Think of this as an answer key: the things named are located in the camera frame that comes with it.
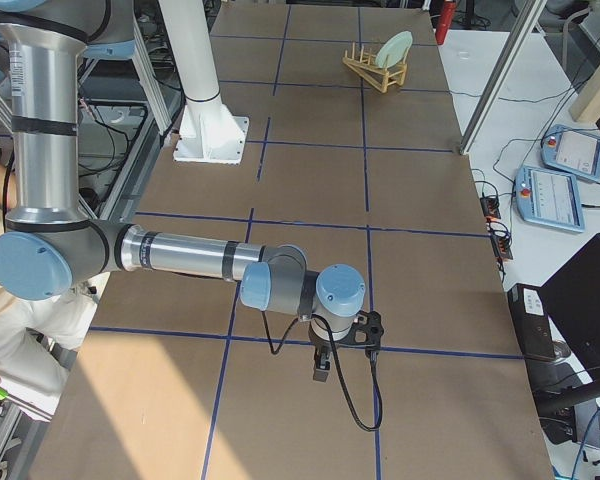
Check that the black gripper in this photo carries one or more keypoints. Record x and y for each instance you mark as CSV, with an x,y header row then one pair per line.
x,y
320,346

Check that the light green ceramic plate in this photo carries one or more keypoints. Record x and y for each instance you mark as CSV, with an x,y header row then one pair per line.
x,y
394,50

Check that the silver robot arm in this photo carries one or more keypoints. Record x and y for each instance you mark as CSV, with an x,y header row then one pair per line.
x,y
52,240

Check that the black computer box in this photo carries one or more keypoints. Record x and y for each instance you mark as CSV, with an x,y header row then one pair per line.
x,y
531,323

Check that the left black usb hub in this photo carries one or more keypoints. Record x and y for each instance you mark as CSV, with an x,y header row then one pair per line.
x,y
501,244

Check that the black usb hub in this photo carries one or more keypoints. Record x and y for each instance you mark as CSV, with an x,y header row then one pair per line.
x,y
501,244
490,207

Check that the right black usb hub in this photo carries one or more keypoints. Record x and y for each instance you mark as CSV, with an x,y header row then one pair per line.
x,y
490,207

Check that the black laptop screen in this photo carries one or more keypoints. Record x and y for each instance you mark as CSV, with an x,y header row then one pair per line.
x,y
571,297

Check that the near blue teach pendant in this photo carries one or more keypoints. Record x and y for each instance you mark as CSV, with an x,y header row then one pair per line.
x,y
550,198

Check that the blue teach pendant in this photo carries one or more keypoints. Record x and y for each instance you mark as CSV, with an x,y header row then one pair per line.
x,y
573,150
550,198

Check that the wooden dish rack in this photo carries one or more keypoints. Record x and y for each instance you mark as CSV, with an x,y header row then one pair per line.
x,y
362,62

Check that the seated person beige clothes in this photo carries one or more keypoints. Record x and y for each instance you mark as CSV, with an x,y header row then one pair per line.
x,y
27,369

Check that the far blue teach pendant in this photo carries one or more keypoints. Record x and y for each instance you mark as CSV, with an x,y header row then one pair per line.
x,y
573,150

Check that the red fire extinguisher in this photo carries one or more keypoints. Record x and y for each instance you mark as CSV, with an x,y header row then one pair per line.
x,y
445,19

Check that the wooden plank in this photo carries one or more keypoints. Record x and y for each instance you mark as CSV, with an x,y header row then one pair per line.
x,y
586,108

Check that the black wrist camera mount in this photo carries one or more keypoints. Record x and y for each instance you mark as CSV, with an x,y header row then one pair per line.
x,y
366,331

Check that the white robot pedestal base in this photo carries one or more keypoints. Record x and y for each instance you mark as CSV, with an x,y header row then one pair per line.
x,y
211,136

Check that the grey aluminium frame post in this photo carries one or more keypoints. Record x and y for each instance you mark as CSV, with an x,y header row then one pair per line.
x,y
526,20

